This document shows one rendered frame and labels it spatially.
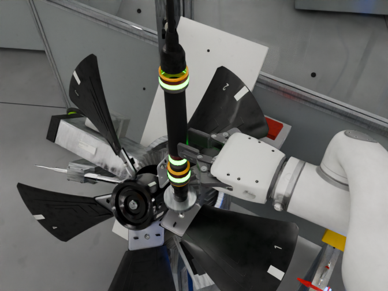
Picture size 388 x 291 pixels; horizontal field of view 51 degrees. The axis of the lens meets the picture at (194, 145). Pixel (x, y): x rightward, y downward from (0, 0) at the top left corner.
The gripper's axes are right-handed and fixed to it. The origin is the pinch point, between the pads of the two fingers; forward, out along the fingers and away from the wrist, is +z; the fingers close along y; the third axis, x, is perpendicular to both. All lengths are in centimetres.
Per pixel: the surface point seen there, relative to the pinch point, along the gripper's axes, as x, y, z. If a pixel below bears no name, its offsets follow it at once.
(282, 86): -46, 70, 4
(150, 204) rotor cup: -21.9, -3.7, 9.7
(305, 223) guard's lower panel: -128, 69, -20
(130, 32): -46, 73, 71
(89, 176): -35.5, 2.0, 34.9
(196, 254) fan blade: -28.6, -6.7, -3.2
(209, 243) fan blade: -27.9, -3.5, -4.8
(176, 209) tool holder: -19.2, -3.4, 3.1
